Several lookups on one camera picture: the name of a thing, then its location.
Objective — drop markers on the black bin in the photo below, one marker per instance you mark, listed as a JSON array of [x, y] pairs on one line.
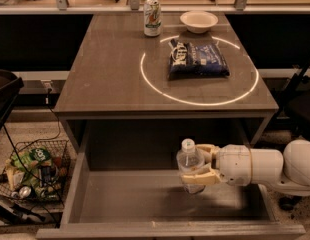
[[10, 86]]

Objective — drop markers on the silver can in basket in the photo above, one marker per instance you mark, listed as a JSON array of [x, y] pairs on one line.
[[25, 192]]

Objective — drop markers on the black wire basket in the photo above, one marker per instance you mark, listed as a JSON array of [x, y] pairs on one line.
[[9, 180]]

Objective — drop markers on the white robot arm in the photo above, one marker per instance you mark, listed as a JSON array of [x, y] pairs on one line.
[[267, 170]]

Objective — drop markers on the white green soda can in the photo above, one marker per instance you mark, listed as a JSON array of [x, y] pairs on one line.
[[152, 18]]

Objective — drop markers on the clear plastic water bottle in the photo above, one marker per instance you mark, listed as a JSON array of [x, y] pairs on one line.
[[188, 158]]

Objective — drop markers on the grey cabinet table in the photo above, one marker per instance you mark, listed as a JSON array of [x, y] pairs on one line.
[[120, 74]]

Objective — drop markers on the grey open drawer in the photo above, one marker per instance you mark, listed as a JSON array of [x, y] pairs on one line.
[[126, 186]]

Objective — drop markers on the blue chip bag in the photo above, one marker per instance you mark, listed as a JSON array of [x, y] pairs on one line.
[[188, 60]]

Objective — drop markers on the white ceramic bowl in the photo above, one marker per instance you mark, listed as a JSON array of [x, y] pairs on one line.
[[198, 21]]

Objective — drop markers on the green snack bag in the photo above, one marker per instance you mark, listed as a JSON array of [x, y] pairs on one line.
[[34, 166]]

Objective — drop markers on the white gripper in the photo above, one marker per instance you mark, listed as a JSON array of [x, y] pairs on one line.
[[233, 165]]

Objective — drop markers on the black office chair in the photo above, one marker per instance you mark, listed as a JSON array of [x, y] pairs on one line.
[[298, 110]]

